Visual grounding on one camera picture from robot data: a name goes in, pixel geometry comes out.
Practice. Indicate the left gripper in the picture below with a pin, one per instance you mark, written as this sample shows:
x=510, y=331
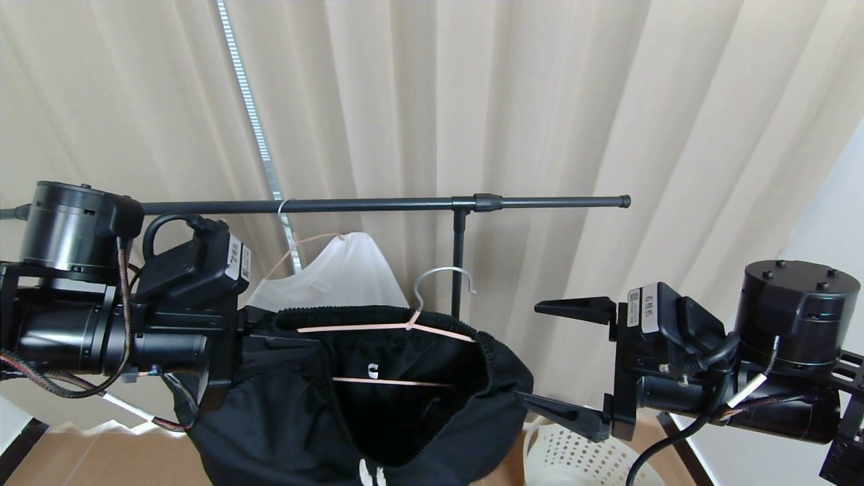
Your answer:
x=135, y=344

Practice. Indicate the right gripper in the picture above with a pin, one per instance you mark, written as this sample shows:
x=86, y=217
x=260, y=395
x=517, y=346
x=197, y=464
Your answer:
x=709, y=398

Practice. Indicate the pink clothes hanger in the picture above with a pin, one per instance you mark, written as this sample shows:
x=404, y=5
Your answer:
x=304, y=239
x=413, y=320

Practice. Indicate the black garment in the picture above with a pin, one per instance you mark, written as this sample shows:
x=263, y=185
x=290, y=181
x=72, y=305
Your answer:
x=304, y=418

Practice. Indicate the white garment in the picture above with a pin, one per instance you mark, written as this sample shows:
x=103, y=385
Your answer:
x=337, y=277

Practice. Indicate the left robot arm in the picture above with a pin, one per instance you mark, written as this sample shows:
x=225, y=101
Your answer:
x=67, y=229

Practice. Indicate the white laundry basket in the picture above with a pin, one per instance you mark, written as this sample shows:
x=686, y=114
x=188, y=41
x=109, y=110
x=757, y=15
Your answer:
x=574, y=459

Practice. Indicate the black clothes rack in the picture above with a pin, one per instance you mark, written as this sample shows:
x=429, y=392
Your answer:
x=378, y=204

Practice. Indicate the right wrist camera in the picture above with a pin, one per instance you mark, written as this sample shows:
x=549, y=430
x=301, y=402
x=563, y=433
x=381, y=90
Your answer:
x=668, y=317

